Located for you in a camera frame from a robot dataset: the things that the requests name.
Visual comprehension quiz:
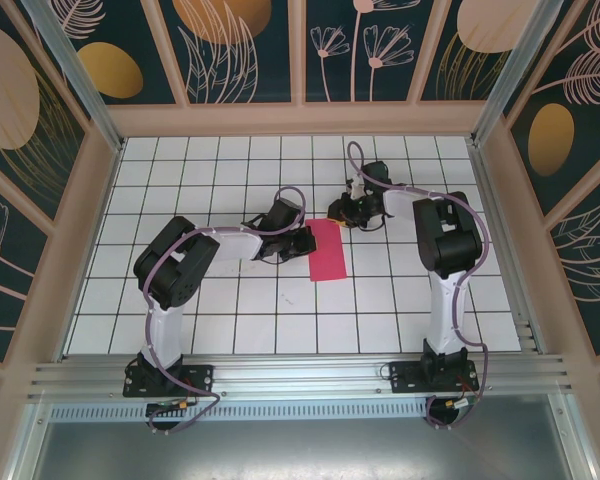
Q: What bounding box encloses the pink cloth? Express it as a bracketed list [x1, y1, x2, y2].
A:
[303, 217, 348, 283]

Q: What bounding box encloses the grey sheet metal panel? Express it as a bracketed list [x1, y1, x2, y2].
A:
[24, 419, 591, 480]

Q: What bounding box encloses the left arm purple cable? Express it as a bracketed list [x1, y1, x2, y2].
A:
[142, 186, 309, 435]

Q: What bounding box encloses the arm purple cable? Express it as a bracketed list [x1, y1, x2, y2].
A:
[142, 186, 309, 435]
[347, 141, 492, 432]

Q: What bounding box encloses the aluminium mounting rail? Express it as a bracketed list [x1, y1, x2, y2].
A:
[27, 353, 579, 401]

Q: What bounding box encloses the aluminium side rail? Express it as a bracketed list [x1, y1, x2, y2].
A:
[469, 144, 549, 356]

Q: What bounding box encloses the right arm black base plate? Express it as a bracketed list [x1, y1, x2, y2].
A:
[388, 360, 480, 396]

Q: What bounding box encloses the slotted grey cable duct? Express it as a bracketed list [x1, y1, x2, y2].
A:
[48, 403, 434, 422]

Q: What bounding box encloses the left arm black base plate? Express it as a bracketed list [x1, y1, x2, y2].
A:
[123, 363, 216, 399]

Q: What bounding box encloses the aluminium corner post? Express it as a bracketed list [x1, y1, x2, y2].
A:
[19, 0, 127, 152]
[468, 0, 567, 147]

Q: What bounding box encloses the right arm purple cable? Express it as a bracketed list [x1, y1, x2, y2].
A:
[347, 141, 492, 432]

